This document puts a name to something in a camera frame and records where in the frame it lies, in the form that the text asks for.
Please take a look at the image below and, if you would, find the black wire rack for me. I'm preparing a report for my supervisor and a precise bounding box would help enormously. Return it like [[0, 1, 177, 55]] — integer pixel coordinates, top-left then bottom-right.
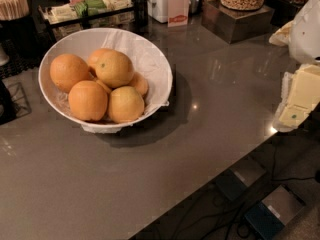
[[0, 80, 32, 125]]

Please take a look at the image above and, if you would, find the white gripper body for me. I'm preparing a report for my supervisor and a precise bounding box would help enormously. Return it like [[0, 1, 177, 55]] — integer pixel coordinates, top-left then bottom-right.
[[288, 0, 320, 64]]

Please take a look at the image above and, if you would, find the white bowl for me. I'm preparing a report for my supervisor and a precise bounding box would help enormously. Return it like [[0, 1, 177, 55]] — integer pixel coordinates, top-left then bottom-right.
[[37, 27, 174, 134]]

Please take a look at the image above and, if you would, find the wooden stir stick holder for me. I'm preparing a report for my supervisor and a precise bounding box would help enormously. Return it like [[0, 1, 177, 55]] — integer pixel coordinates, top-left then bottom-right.
[[0, 0, 29, 21]]

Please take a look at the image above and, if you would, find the lower floor power box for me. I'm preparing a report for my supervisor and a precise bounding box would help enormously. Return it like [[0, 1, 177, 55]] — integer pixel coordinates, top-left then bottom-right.
[[244, 185, 305, 240]]

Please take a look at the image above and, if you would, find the small right orange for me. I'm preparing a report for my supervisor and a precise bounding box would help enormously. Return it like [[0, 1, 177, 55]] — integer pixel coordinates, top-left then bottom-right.
[[129, 72, 149, 97]]

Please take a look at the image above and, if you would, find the black tea bag tray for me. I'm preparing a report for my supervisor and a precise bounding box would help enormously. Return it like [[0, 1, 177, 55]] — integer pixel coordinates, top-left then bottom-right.
[[38, 0, 134, 40]]

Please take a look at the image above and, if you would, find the floor power box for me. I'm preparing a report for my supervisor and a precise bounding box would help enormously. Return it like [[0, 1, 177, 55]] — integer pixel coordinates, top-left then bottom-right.
[[244, 185, 305, 240], [215, 158, 266, 201]]

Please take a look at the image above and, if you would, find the front right yellowish orange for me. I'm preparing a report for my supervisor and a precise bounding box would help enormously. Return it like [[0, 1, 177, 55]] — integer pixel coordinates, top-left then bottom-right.
[[108, 86, 145, 123]]

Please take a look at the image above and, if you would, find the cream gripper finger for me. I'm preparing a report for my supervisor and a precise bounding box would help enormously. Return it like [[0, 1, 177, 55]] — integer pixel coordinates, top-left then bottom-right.
[[278, 64, 320, 128], [269, 21, 293, 47]]

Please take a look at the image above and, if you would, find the white card red logo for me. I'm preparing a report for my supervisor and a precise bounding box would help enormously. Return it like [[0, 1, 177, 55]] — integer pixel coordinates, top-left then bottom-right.
[[168, 0, 189, 27]]

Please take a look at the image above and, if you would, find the upper floor power box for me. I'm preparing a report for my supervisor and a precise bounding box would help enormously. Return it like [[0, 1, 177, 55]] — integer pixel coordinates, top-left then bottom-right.
[[215, 158, 266, 201]]

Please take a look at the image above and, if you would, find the back hidden orange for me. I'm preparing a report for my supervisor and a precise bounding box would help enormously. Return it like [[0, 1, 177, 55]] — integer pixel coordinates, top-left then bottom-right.
[[87, 48, 110, 76]]

